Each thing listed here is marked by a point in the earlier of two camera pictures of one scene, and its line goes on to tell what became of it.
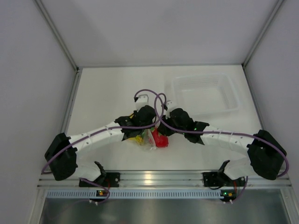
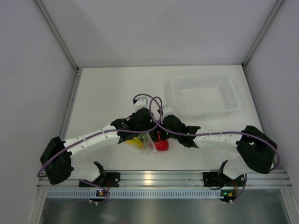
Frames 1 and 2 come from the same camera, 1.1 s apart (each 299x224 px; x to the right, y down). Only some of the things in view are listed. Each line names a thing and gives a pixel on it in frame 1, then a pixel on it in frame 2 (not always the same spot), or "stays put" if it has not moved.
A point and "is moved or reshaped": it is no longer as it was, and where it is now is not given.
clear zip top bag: (145, 139) is moved or reshaped
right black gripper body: (169, 130) -> (167, 136)
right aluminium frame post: (276, 7) stays put
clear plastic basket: (202, 94) stays put
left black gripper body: (142, 129) stays put
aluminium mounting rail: (163, 179) stays put
